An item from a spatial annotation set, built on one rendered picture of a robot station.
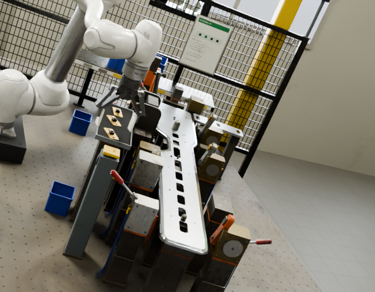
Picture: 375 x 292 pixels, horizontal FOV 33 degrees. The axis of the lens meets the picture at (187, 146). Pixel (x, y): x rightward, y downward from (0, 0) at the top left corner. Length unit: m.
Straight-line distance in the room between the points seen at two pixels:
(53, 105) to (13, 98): 0.22
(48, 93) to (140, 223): 0.94
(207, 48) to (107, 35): 1.65
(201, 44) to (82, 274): 1.76
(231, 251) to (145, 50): 0.79
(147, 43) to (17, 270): 0.92
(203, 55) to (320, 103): 2.92
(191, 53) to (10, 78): 1.25
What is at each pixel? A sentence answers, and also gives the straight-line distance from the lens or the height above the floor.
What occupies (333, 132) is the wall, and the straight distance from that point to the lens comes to 6.74.
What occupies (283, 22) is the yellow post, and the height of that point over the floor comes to 1.58.
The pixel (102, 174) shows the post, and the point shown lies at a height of 1.08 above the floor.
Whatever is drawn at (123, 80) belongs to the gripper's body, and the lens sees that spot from 2.29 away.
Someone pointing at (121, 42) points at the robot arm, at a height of 1.55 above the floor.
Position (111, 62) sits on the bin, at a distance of 3.55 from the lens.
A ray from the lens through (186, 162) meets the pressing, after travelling 2.83.
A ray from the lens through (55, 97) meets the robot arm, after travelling 2.97.
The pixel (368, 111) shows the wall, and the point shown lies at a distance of 6.85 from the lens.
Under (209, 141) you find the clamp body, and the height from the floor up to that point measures 0.98.
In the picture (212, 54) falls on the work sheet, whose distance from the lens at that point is 3.73.
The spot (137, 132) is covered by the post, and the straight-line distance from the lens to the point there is 2.66.
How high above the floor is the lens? 2.10
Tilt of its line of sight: 21 degrees down
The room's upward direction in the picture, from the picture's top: 23 degrees clockwise
